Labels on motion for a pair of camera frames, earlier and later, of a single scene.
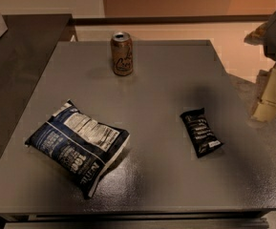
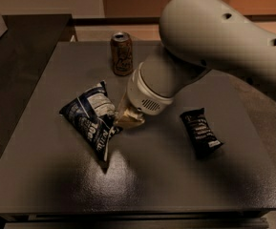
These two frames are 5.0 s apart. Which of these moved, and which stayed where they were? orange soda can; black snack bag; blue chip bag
Moved: blue chip bag
Stayed: orange soda can; black snack bag
